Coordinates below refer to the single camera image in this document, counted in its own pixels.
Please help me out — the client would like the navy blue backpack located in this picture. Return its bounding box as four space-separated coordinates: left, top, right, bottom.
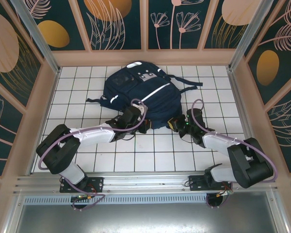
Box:
85 60 204 131

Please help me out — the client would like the grey sheet metal panel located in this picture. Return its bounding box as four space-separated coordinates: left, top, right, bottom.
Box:
14 191 288 233

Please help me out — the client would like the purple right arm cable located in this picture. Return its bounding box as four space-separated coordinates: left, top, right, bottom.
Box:
191 98 275 210

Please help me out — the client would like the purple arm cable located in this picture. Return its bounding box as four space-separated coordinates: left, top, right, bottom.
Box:
38 98 149 211
191 98 275 210

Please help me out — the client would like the aluminium mounting rail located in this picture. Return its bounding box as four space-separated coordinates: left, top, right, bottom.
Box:
13 171 279 195

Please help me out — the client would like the aluminium side rail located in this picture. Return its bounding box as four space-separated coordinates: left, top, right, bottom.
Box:
26 67 62 176
227 69 267 174

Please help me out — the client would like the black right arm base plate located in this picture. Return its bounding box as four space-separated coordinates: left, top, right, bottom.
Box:
188 175 233 192

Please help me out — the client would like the slotted grey cable duct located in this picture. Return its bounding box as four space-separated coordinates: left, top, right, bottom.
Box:
23 196 210 205

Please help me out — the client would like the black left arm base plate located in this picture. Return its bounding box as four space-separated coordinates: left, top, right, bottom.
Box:
60 176 105 194

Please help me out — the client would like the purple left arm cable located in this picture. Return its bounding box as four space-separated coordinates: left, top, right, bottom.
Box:
38 98 149 211

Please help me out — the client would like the aluminium corner post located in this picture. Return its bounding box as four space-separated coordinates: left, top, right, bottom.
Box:
227 0 275 71
9 0 62 75

